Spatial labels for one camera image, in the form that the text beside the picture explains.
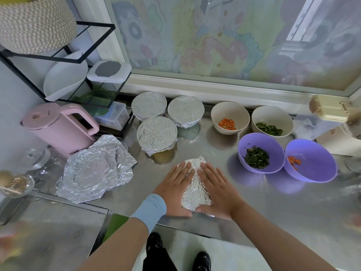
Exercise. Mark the person's right hand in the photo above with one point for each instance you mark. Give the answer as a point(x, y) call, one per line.
point(220, 193)

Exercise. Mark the person's left hand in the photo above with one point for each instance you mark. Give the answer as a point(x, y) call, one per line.
point(172, 192)

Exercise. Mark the foil-covered bowl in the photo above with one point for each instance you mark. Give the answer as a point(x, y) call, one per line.
point(196, 189)
point(185, 110)
point(149, 104)
point(157, 134)

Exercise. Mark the purple bowl chopped greens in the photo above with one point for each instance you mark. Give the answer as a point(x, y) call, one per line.
point(261, 145)

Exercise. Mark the stack of aluminium foil sheets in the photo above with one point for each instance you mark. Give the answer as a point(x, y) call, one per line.
point(96, 166)

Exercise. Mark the white bowl carrot pieces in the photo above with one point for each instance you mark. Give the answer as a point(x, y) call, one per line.
point(230, 113)

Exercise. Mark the beige bowl with greens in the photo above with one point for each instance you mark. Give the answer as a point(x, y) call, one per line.
point(272, 116)

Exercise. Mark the purple bowl carrot pieces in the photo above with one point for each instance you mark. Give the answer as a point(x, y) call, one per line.
point(313, 160)

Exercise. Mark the person's left forearm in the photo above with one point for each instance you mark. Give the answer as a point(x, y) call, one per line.
point(110, 248)

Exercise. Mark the person's right forearm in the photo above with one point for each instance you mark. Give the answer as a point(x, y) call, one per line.
point(282, 240)

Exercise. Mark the stainless steel countertop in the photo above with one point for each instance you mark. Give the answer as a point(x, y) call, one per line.
point(293, 206)

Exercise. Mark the light blue wristband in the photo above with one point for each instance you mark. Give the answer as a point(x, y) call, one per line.
point(148, 211)

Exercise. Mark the black left shoe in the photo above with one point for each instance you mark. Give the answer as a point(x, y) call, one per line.
point(153, 242)

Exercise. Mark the black shoe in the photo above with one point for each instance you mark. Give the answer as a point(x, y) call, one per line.
point(201, 260)
point(153, 242)

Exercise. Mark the green floor mat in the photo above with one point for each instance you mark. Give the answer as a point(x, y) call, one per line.
point(115, 225)

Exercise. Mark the black right shoe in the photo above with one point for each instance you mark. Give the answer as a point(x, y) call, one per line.
point(201, 260)

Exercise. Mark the black trousers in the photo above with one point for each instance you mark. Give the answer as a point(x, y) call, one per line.
point(158, 261)

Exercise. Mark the clear plastic box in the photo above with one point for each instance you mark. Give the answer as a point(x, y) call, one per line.
point(110, 114)

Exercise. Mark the pink electric kettle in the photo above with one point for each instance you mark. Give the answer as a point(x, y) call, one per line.
point(56, 127)

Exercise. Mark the cream organiser tray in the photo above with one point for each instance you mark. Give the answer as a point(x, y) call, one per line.
point(344, 141)

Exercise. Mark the clear glass jar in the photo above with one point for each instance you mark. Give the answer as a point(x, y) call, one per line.
point(36, 158)

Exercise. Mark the white plate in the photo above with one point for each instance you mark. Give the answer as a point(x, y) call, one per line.
point(65, 79)

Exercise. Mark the window with cartoon film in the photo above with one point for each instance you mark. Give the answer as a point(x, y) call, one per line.
point(237, 36)

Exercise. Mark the black metal rack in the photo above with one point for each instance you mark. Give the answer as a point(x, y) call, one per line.
point(14, 55)

